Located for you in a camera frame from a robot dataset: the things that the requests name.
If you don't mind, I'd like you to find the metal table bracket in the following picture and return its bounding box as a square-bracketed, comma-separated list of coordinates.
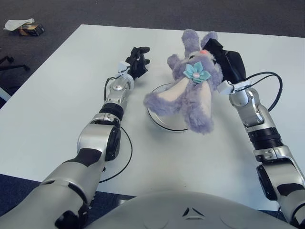
[87, 190, 97, 212]

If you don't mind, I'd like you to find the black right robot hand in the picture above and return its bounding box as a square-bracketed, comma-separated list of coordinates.
[201, 37, 247, 84]

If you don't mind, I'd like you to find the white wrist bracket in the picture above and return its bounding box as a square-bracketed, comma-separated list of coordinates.
[113, 61, 131, 81]
[218, 80, 253, 95]

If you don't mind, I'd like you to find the white desk edge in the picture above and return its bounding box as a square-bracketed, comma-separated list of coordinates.
[0, 86, 12, 102]

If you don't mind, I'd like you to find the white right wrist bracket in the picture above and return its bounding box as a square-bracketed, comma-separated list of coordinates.
[218, 80, 253, 95]

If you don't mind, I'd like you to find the purple plush bunny doll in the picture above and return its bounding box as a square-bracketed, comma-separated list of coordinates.
[142, 28, 224, 135]

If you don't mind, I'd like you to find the white plate with black rim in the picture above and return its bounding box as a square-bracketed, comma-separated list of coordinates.
[147, 83, 190, 132]

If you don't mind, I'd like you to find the grey robot torso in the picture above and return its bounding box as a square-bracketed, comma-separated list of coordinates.
[88, 190, 298, 229]

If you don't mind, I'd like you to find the crumpled white paper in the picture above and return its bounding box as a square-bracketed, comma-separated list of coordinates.
[2, 18, 35, 31]

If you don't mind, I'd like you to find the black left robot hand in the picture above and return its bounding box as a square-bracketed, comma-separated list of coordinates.
[125, 46, 151, 79]

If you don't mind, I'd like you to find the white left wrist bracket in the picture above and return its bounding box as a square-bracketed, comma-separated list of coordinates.
[113, 61, 131, 81]

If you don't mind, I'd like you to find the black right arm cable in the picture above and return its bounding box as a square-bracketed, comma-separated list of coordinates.
[235, 72, 284, 112]

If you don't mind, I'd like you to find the black office chair base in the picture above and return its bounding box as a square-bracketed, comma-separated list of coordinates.
[0, 56, 31, 72]

